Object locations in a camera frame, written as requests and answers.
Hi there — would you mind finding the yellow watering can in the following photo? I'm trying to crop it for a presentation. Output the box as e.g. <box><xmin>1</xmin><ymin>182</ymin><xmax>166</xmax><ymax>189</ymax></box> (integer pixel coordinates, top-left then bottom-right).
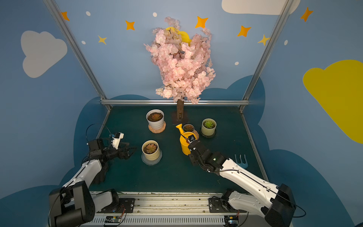
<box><xmin>176</xmin><ymin>124</ymin><xmax>198</xmax><ymax>156</ymax></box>

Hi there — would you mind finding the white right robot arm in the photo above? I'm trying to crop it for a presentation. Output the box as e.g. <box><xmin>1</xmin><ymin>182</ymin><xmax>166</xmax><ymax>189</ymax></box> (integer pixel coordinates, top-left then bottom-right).
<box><xmin>186</xmin><ymin>135</ymin><xmax>298</xmax><ymax>227</ymax></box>

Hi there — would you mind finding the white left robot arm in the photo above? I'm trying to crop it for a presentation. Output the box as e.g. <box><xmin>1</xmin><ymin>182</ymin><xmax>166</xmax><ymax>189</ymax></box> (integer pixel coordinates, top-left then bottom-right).
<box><xmin>47</xmin><ymin>138</ymin><xmax>135</xmax><ymax>227</ymax></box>

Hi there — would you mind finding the pink green rosette succulent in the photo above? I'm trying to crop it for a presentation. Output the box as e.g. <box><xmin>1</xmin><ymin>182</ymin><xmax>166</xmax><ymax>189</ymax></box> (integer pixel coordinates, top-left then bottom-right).
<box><xmin>144</xmin><ymin>143</ymin><xmax>158</xmax><ymax>154</ymax></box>

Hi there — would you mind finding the bright green succulent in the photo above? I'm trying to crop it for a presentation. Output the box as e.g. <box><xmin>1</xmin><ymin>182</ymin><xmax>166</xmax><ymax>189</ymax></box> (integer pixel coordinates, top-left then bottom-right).
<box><xmin>203</xmin><ymin>121</ymin><xmax>216</xmax><ymax>129</ymax></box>

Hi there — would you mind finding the green red succulent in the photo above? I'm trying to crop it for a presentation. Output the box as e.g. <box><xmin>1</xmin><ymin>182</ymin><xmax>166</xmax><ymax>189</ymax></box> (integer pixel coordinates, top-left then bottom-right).
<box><xmin>184</xmin><ymin>124</ymin><xmax>194</xmax><ymax>132</ymax></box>

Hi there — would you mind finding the red orange succulent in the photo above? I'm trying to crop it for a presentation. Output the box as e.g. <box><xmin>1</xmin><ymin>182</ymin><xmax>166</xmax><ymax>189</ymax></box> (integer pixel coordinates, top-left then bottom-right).
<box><xmin>148</xmin><ymin>112</ymin><xmax>163</xmax><ymax>122</ymax></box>

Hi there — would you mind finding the cream ribbed pot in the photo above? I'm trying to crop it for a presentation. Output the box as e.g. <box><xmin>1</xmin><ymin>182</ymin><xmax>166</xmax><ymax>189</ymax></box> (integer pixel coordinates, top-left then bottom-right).
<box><xmin>142</xmin><ymin>140</ymin><xmax>161</xmax><ymax>161</ymax></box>

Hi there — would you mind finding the clear faceted saucer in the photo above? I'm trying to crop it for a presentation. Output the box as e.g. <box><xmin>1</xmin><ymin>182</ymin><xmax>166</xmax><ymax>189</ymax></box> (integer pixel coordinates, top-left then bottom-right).
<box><xmin>141</xmin><ymin>151</ymin><xmax>163</xmax><ymax>166</ymax></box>

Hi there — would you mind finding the dark round saucer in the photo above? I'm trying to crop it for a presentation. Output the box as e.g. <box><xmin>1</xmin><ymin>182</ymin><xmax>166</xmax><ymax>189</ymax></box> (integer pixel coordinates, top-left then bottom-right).
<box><xmin>200</xmin><ymin>130</ymin><xmax>217</xmax><ymax>138</ymax></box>

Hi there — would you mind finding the pink faceted saucer left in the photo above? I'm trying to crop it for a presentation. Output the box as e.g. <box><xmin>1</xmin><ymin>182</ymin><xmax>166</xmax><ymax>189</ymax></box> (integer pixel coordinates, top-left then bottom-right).
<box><xmin>148</xmin><ymin>122</ymin><xmax>166</xmax><ymax>134</ymax></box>

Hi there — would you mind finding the blue yellow garden fork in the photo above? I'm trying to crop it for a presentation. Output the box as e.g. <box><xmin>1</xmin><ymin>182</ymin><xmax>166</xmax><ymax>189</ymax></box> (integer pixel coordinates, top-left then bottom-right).
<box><xmin>234</xmin><ymin>154</ymin><xmax>249</xmax><ymax>169</ymax></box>

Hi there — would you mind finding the pale green ribbed pot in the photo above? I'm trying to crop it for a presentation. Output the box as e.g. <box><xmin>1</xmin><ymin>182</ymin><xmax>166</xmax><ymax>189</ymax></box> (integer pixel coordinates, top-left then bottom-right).
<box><xmin>201</xmin><ymin>118</ymin><xmax>216</xmax><ymax>137</ymax></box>

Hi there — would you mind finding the large white pot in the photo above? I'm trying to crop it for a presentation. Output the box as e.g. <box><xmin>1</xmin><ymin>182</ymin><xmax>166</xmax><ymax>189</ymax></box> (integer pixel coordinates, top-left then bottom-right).
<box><xmin>146</xmin><ymin>109</ymin><xmax>164</xmax><ymax>131</ymax></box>

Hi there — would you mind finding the small beige pot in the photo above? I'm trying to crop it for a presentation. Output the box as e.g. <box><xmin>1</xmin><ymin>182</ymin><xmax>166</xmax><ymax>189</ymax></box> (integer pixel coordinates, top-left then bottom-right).
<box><xmin>182</xmin><ymin>124</ymin><xmax>195</xmax><ymax>132</ymax></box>

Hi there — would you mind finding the right circuit board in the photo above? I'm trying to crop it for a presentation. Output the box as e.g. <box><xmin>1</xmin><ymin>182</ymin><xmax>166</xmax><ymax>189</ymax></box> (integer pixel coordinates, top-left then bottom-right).
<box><xmin>224</xmin><ymin>216</ymin><xmax>239</xmax><ymax>227</ymax></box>

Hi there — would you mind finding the circuit board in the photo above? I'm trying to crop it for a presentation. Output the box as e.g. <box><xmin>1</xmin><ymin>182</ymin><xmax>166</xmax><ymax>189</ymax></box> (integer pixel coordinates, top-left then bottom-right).
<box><xmin>224</xmin><ymin>216</ymin><xmax>239</xmax><ymax>227</ymax></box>
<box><xmin>105</xmin><ymin>216</ymin><xmax>123</xmax><ymax>225</ymax></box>

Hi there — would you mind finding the brown tree trunk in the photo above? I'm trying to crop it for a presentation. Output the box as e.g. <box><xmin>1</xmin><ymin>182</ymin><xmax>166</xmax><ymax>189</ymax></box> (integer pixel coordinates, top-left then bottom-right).
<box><xmin>176</xmin><ymin>99</ymin><xmax>184</xmax><ymax>121</ymax></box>

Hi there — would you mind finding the left circuit board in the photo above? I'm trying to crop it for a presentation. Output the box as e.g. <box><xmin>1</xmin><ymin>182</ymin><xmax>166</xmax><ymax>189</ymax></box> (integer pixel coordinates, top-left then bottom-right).
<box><xmin>105</xmin><ymin>216</ymin><xmax>123</xmax><ymax>225</ymax></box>

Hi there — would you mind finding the pink blossom tree crown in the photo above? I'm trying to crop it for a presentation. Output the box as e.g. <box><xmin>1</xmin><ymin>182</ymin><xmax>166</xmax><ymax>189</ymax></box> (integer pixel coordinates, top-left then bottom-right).
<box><xmin>146</xmin><ymin>17</ymin><xmax>216</xmax><ymax>104</ymax></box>

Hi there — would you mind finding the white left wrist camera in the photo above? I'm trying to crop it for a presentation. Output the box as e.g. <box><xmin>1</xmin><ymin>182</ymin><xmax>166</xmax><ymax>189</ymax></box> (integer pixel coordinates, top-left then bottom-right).
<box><xmin>112</xmin><ymin>132</ymin><xmax>124</xmax><ymax>149</ymax></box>

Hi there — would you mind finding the left side floor rail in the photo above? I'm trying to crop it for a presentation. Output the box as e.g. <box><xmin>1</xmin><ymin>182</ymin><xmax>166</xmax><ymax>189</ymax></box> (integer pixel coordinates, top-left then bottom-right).
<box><xmin>96</xmin><ymin>110</ymin><xmax>111</xmax><ymax>139</ymax></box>

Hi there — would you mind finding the floor rail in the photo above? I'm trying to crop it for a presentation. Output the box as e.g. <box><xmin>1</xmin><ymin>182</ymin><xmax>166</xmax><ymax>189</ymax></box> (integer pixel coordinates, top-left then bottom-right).
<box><xmin>96</xmin><ymin>110</ymin><xmax>111</xmax><ymax>139</ymax></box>
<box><xmin>241</xmin><ymin>113</ymin><xmax>268</xmax><ymax>181</ymax></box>

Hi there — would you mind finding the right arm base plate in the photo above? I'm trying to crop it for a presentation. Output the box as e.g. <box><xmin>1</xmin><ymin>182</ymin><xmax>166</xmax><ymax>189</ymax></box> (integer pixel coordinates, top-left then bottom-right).
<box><xmin>208</xmin><ymin>196</ymin><xmax>238</xmax><ymax>214</ymax></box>

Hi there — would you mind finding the right side floor rail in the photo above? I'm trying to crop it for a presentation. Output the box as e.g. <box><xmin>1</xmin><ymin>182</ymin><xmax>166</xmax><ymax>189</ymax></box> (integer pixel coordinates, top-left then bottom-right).
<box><xmin>241</xmin><ymin>113</ymin><xmax>268</xmax><ymax>181</ymax></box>

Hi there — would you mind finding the aluminium back rail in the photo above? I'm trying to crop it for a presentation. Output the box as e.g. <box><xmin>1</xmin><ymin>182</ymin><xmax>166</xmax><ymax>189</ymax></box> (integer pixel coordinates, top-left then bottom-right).
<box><xmin>101</xmin><ymin>99</ymin><xmax>250</xmax><ymax>106</ymax></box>

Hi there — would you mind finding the metal tree base plate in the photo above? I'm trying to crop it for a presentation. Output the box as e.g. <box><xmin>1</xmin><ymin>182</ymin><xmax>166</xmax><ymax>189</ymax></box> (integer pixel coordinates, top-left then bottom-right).
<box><xmin>171</xmin><ymin>111</ymin><xmax>190</xmax><ymax>125</ymax></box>

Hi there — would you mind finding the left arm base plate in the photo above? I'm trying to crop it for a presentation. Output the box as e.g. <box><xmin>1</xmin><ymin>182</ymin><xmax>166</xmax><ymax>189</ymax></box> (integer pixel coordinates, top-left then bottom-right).
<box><xmin>99</xmin><ymin>198</ymin><xmax>135</xmax><ymax>213</ymax></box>

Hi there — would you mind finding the aluminium front rail base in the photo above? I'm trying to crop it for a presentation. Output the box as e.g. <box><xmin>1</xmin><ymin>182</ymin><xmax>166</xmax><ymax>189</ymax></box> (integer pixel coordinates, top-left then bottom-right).
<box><xmin>85</xmin><ymin>192</ymin><xmax>269</xmax><ymax>227</ymax></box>

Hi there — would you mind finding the aluminium frame post left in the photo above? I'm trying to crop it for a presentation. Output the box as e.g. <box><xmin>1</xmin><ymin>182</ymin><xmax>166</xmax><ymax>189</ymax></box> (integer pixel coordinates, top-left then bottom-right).
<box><xmin>43</xmin><ymin>0</ymin><xmax>107</xmax><ymax>101</ymax></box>

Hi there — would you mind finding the aluminium frame post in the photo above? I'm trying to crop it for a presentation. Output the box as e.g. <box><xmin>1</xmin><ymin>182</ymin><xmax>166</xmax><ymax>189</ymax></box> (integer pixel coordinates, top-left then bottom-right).
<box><xmin>239</xmin><ymin>0</ymin><xmax>294</xmax><ymax>113</ymax></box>
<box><xmin>43</xmin><ymin>0</ymin><xmax>107</xmax><ymax>101</ymax></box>

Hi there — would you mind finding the aluminium frame post right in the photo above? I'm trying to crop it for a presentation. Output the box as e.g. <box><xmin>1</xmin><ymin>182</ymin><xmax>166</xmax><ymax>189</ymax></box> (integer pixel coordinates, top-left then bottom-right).
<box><xmin>239</xmin><ymin>0</ymin><xmax>294</xmax><ymax>113</ymax></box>

